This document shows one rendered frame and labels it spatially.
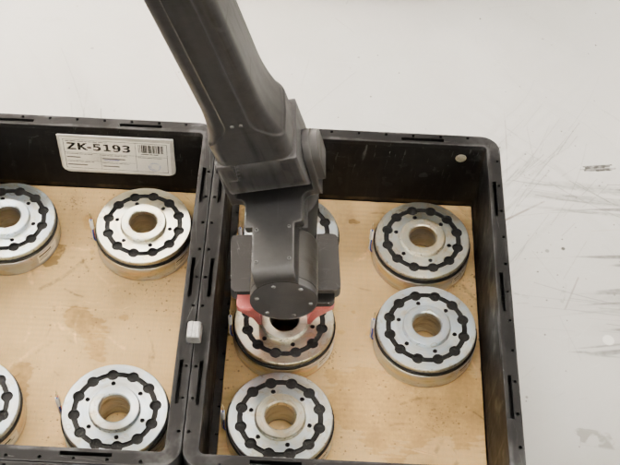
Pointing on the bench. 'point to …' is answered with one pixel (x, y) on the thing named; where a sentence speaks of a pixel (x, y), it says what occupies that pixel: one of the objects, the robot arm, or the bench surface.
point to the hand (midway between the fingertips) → (284, 315)
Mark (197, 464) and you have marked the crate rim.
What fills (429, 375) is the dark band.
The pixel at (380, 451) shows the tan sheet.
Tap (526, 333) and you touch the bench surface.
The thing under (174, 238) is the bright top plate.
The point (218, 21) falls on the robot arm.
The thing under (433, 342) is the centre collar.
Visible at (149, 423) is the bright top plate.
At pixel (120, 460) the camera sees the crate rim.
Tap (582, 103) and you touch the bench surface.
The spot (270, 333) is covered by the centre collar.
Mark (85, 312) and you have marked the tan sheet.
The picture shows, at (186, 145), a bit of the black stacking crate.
